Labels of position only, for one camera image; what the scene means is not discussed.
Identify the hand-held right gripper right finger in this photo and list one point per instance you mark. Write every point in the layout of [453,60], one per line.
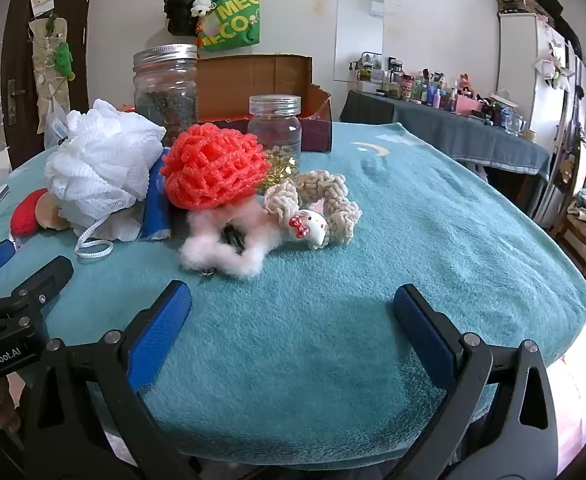
[423,332]

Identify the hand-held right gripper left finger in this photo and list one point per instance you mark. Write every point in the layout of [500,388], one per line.
[159,332]

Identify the red fuzzy cloth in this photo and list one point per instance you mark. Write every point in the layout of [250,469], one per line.
[25,215]

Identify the tan powder puff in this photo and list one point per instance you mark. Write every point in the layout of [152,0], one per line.
[48,210]

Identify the white fluffy scrunchie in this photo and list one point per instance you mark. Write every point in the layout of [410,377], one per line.
[208,255]

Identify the blue tube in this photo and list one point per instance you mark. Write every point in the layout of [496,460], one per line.
[154,210]

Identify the white mesh bath pouf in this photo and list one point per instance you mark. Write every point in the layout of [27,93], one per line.
[98,160]

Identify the orange mesh bath pouf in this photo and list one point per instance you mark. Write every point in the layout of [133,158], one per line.
[213,165]

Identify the cream crochet scrunchie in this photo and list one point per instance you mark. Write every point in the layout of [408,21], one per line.
[323,185]

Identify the cardboard box red inside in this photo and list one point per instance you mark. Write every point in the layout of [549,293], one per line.
[253,80]

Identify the clear plastic bag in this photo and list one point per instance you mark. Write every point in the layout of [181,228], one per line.
[55,127]

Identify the fabric hanging organizer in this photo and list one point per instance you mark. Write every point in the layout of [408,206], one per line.
[43,90]

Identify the wooden stool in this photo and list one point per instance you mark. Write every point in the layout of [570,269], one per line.
[580,247]

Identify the blue cloth covered table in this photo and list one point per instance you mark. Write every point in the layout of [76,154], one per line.
[448,135]

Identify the green plush toy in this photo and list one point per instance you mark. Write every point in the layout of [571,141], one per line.
[64,60]

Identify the large glass jar metal lid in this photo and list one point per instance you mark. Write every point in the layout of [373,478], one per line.
[165,95]

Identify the brown door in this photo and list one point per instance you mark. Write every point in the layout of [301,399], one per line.
[80,60]

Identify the small clear jar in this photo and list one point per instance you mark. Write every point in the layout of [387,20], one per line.
[275,130]

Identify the row of cosmetic bottles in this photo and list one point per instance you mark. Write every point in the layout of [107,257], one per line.
[438,92]

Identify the black bag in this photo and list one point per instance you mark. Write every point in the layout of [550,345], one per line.
[178,10]

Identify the white cabinet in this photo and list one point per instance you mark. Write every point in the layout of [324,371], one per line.
[518,50]

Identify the green tote bag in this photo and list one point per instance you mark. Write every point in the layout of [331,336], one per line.
[233,25]

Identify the dark suitcase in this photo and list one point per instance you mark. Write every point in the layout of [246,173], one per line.
[515,0]

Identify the wall mirror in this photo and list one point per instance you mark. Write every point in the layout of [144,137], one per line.
[358,35]

